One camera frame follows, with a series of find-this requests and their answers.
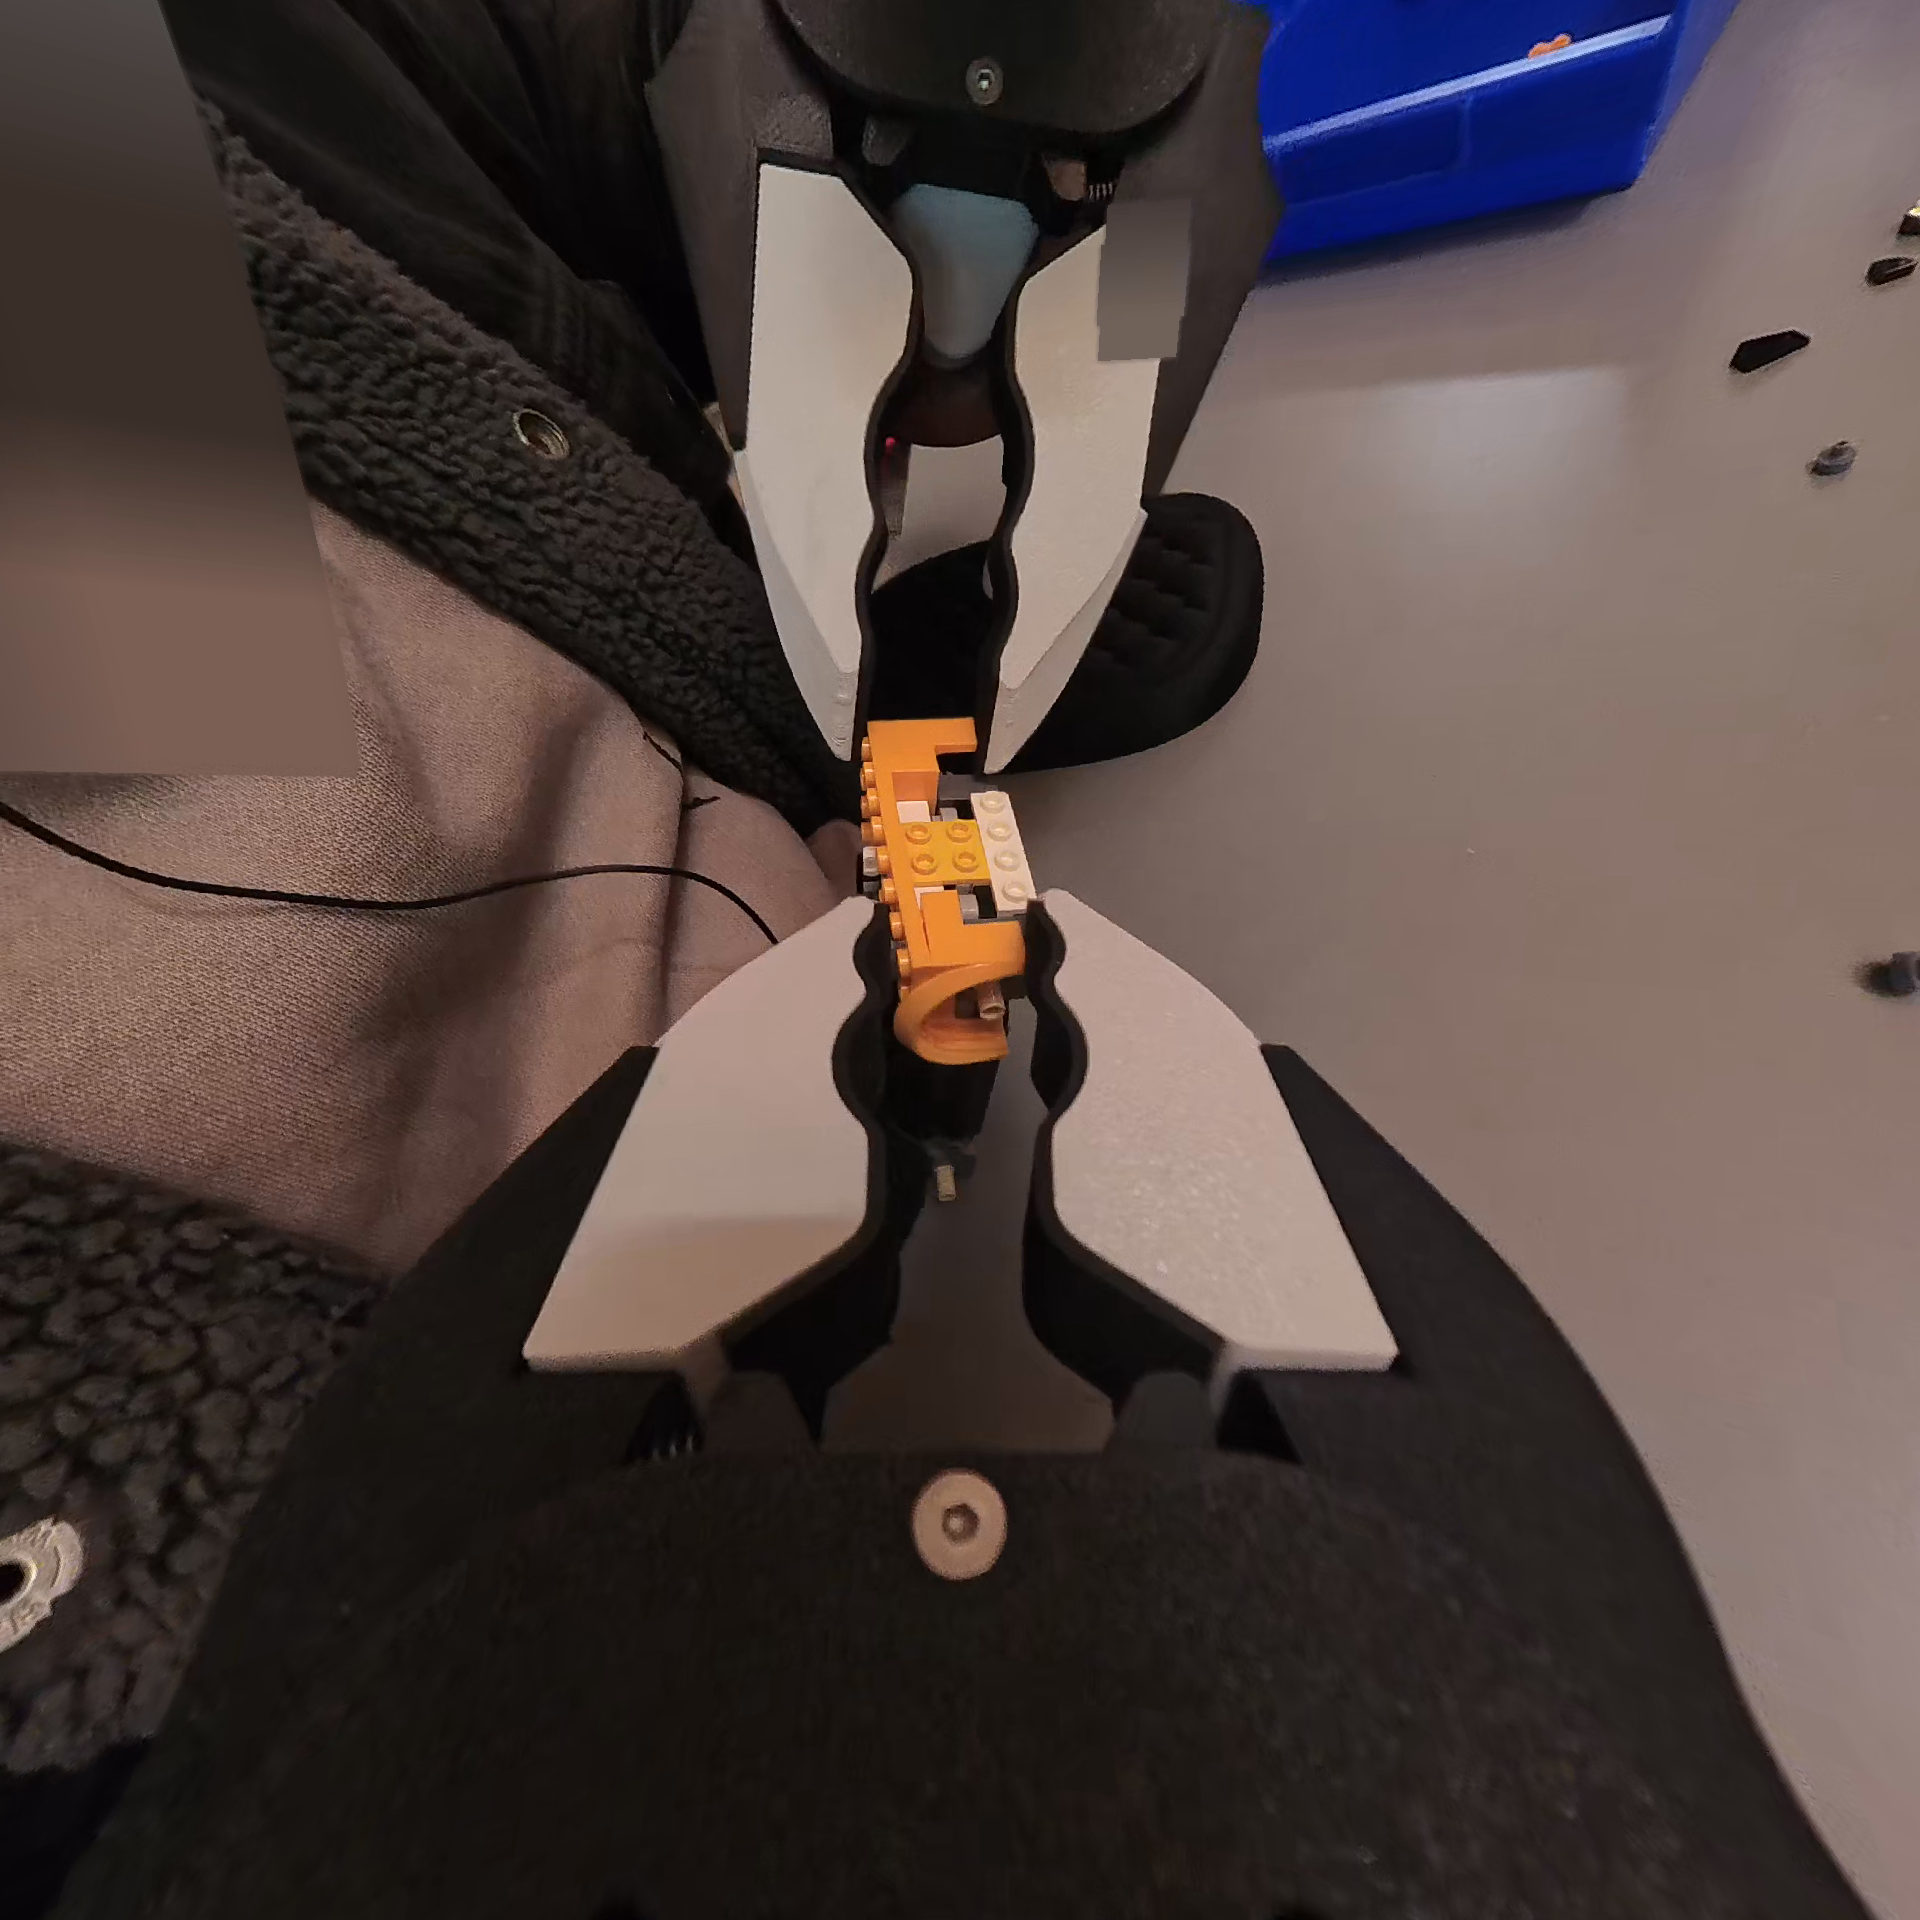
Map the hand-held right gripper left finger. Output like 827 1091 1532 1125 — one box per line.
522 895 904 1448

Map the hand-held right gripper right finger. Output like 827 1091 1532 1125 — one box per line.
1023 886 1404 1444

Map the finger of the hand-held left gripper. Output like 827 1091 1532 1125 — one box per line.
731 157 920 770
979 231 1168 778

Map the orange black lego car body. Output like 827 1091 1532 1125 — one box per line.
856 720 1046 1204

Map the orange lego wheel arch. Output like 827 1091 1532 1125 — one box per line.
888 895 1034 1069

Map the person's left forearm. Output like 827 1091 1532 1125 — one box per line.
163 0 724 408

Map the scatter of small lego pieces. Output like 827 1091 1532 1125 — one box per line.
1728 194 1920 483

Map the person's pale hoodie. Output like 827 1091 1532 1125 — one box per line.
0 495 845 1280

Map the blue plastic bin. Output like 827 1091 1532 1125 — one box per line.
1248 0 1707 274

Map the black earphone cable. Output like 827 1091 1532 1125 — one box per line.
0 731 783 951

